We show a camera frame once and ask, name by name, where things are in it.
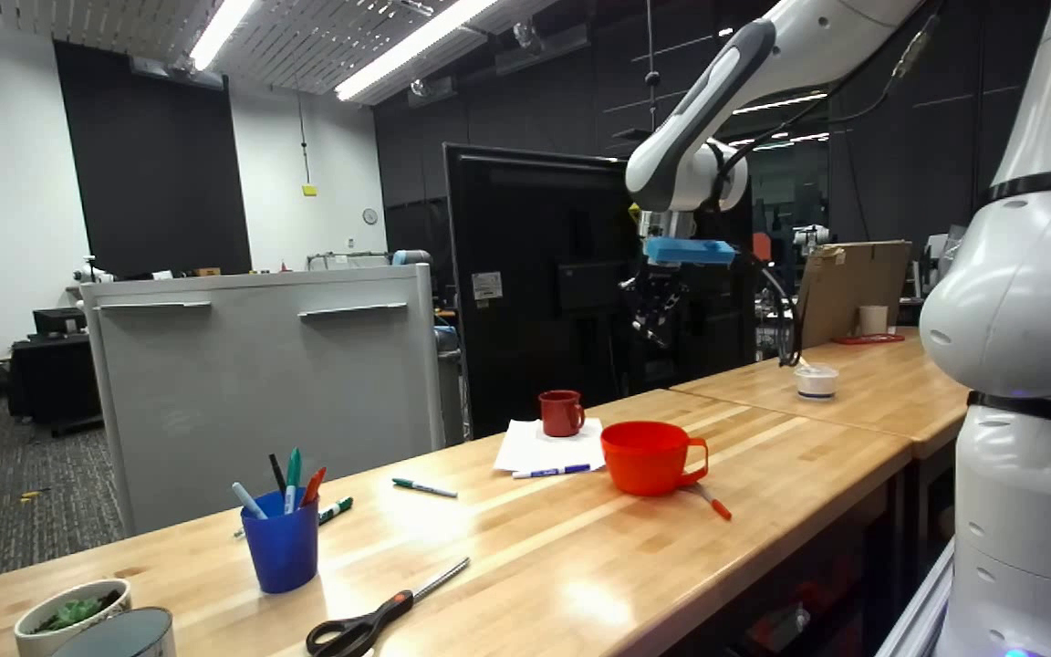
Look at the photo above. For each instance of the ceiling light strip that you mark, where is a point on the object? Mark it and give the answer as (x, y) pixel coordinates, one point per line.
(223, 30)
(419, 49)

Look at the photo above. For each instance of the red and white pen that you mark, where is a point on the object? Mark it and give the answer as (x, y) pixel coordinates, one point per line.
(716, 507)

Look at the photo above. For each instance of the brown cardboard board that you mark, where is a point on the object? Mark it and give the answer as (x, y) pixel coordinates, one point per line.
(848, 286)

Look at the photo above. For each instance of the grey cabinet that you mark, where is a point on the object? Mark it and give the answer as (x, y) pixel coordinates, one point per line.
(257, 389)

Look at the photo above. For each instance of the black pen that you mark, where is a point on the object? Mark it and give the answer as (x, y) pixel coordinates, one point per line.
(278, 473)

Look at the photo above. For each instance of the white cup with green contents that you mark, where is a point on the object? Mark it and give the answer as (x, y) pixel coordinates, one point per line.
(44, 622)

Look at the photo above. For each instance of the black wall board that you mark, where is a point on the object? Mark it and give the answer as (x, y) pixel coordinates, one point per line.
(154, 159)

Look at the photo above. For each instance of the blue-capped white marker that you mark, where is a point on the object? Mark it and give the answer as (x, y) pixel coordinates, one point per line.
(565, 473)

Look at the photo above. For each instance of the orange-red plastic cup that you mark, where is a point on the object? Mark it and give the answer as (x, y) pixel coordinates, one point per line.
(648, 461)

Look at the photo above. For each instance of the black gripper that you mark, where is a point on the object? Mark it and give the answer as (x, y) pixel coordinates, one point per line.
(685, 296)

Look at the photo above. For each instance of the dark low cabinet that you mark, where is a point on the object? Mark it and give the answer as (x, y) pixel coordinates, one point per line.
(52, 376)

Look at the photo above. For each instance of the small white bowl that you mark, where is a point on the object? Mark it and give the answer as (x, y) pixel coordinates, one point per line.
(814, 380)

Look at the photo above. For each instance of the light blue pen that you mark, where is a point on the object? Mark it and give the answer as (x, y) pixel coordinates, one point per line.
(249, 502)

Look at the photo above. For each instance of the large black panel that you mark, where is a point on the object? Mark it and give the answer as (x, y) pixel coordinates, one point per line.
(549, 342)

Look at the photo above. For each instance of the dark red mug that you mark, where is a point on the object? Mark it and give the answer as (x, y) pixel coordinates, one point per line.
(561, 412)

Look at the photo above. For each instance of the blue plastic pen cup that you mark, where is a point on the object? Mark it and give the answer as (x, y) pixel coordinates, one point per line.
(278, 550)

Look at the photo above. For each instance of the white label sticker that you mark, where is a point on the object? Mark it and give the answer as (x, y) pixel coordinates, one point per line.
(486, 286)

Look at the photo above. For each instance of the green pen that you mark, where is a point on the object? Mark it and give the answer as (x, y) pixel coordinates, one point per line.
(297, 473)

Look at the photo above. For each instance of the dark marker with green end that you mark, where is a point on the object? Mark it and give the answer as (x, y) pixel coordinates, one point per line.
(337, 507)

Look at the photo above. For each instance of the red plate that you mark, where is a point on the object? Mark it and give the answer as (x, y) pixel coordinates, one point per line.
(895, 342)

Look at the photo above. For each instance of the white paper sheet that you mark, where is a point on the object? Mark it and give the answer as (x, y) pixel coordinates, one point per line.
(526, 451)

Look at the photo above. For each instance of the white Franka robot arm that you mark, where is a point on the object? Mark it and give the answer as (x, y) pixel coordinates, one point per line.
(1038, 304)

